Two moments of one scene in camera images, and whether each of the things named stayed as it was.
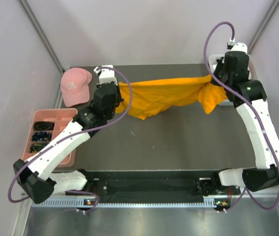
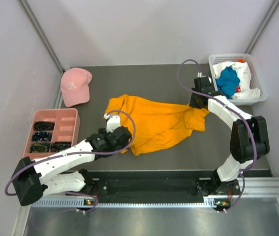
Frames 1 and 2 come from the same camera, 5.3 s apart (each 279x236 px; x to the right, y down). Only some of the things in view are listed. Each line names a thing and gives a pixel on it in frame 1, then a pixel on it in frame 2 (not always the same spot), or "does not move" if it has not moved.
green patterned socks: (35, 147) does not move
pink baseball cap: (75, 83) does not move
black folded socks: (44, 126) does not move
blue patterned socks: (41, 136) does not move
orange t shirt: (149, 98) → (155, 124)
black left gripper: (119, 99) → (103, 132)
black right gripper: (219, 66) → (193, 104)
